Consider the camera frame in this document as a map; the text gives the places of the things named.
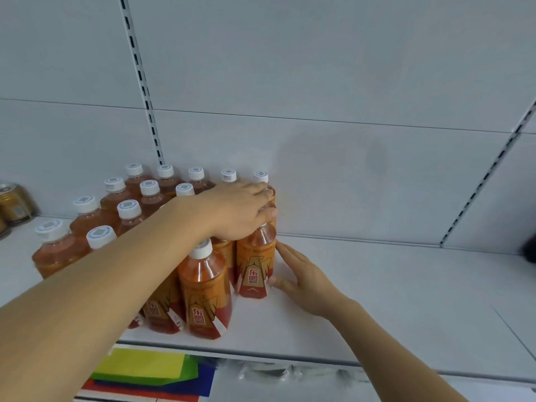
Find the yellow plastic sheet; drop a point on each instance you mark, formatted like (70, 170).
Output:
(140, 363)

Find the white metal shelf board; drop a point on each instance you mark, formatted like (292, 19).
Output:
(398, 297)

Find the person's left forearm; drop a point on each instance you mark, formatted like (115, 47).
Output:
(104, 297)

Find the group of amber drink bottles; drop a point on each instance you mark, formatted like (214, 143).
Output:
(205, 288)

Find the gold drink can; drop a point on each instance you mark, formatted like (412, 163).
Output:
(16, 204)

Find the slotted shelf upright rail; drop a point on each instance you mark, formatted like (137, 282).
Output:
(485, 171)
(142, 79)

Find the green plastic sheet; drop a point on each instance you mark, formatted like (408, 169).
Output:
(190, 372)

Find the person's right hand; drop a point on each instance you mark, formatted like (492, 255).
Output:
(312, 286)

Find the clear plastic wrapped pack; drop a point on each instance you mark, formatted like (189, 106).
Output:
(293, 372)

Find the dark round object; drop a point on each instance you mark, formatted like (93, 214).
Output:
(531, 249)

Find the person's right forearm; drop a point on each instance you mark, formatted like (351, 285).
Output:
(389, 355)

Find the amber drink bottle red label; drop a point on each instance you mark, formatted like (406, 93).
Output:
(256, 263)

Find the red plastic sheet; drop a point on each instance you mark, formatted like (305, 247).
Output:
(125, 393)

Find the person's right thumb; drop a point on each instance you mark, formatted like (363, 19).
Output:
(279, 282)

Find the person's left fingers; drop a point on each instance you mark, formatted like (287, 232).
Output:
(264, 200)

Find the person's left hand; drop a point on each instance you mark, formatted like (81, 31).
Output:
(234, 209)

